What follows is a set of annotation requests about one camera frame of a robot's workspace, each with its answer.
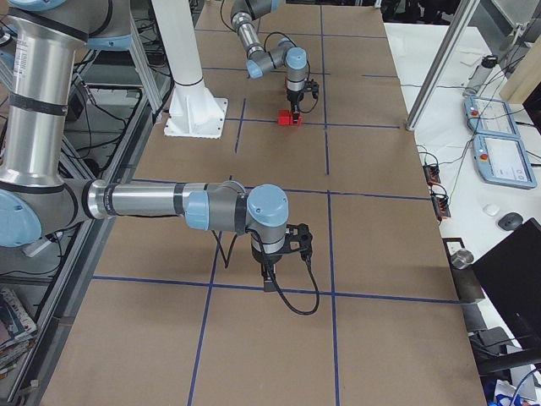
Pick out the aluminium frame post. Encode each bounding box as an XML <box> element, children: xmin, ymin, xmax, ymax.
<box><xmin>406</xmin><ymin>0</ymin><xmax>480</xmax><ymax>131</ymax></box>

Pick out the teach pendant upper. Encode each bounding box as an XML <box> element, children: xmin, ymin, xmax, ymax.
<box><xmin>464</xmin><ymin>96</ymin><xmax>520</xmax><ymax>138</ymax></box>

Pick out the black computer mouse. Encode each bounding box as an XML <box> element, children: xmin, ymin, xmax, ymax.
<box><xmin>497</xmin><ymin>212</ymin><xmax>523</xmax><ymax>231</ymax></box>

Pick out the teach pendant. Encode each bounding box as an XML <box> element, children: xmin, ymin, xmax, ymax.
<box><xmin>473</xmin><ymin>134</ymin><xmax>538</xmax><ymax>189</ymax></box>
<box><xmin>464</xmin><ymin>96</ymin><xmax>520</xmax><ymax>138</ymax></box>

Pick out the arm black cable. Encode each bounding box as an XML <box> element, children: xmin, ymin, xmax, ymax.
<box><xmin>247</xmin><ymin>228</ymin><xmax>320</xmax><ymax>315</ymax></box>

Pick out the grey bottle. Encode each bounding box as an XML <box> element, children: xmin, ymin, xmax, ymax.
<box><xmin>462</xmin><ymin>54</ymin><xmax>499</xmax><ymax>97</ymax></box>

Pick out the stack of cloths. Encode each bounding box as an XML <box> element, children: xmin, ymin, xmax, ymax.
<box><xmin>1</xmin><ymin>286</ymin><xmax>37</xmax><ymax>379</ymax></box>

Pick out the black monitor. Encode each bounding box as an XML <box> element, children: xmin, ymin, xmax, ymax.
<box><xmin>473</xmin><ymin>218</ymin><xmax>540</xmax><ymax>348</ymax></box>

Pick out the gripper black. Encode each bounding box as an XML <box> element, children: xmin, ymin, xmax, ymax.
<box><xmin>287</xmin><ymin>88</ymin><xmax>304</xmax><ymax>123</ymax></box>
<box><xmin>252</xmin><ymin>247</ymin><xmax>282</xmax><ymax>292</ymax></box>

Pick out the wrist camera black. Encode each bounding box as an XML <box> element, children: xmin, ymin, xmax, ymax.
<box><xmin>284</xmin><ymin>223</ymin><xmax>313</xmax><ymax>261</ymax></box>
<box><xmin>303</xmin><ymin>80</ymin><xmax>320</xmax><ymax>100</ymax></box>

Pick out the metal cup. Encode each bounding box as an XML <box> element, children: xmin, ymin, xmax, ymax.
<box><xmin>450</xmin><ymin>249</ymin><xmax>474</xmax><ymax>270</ymax></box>

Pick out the teach pendant lower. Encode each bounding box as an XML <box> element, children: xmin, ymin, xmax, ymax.
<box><xmin>473</xmin><ymin>134</ymin><xmax>538</xmax><ymax>189</ymax></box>

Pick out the white pedestal column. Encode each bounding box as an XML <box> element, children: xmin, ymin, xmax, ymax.
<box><xmin>153</xmin><ymin>1</ymin><xmax>228</xmax><ymax>139</ymax></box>

